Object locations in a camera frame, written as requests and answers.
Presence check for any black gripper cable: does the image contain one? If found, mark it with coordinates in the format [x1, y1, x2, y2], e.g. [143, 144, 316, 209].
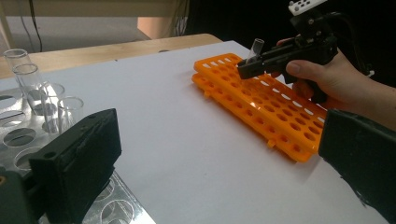
[323, 11, 375, 78]

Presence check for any clear glass test tube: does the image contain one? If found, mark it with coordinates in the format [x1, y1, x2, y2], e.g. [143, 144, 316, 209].
[3, 49, 32, 106]
[12, 63, 43, 116]
[40, 82, 66, 134]
[57, 96, 85, 134]
[246, 37, 265, 64]

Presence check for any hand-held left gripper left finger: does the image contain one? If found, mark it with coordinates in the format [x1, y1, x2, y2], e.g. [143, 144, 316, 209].
[28, 107, 123, 224]

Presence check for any orange plastic test tube rack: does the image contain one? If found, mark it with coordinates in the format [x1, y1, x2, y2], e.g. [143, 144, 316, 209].
[191, 52, 328, 163]

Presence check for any metal test tube rack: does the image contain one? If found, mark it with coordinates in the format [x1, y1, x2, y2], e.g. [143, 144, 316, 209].
[0, 87, 157, 224]

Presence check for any black power cable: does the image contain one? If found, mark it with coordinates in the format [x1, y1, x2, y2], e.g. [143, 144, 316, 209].
[28, 0, 44, 52]

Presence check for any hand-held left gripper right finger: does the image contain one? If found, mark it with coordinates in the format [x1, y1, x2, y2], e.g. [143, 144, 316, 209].
[318, 108, 396, 224]

